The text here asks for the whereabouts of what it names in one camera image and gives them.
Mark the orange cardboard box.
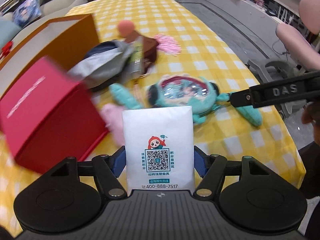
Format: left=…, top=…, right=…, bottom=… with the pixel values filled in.
left=1, top=14, right=99, bottom=96

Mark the white tissue packet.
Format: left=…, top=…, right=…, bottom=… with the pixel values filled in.
left=122, top=106, right=195, bottom=192

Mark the person right hand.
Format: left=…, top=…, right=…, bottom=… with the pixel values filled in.
left=302, top=102, right=320, bottom=145

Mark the beige sofa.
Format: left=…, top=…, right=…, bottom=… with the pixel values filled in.
left=0, top=0, right=86, bottom=55

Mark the blue patterned cushion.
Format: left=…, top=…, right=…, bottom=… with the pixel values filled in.
left=12, top=0, right=42, bottom=28

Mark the grey navy clothing bundle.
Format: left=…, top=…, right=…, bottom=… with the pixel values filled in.
left=67, top=40, right=135, bottom=92

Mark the pink fluffy cloth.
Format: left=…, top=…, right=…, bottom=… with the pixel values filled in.
left=100, top=103, right=125, bottom=147

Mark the pink office chair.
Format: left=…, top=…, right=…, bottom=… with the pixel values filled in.
left=247, top=0, right=320, bottom=120

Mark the red ribbon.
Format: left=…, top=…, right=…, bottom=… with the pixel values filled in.
left=0, top=41, right=13, bottom=59

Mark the light blue cushion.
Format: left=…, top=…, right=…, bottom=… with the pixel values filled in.
left=0, top=20, right=21, bottom=48

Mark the pink sponge ball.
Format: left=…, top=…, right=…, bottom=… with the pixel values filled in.
left=117, top=20, right=135, bottom=37

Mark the teal plush doll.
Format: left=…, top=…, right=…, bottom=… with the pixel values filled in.
left=109, top=75, right=263, bottom=127

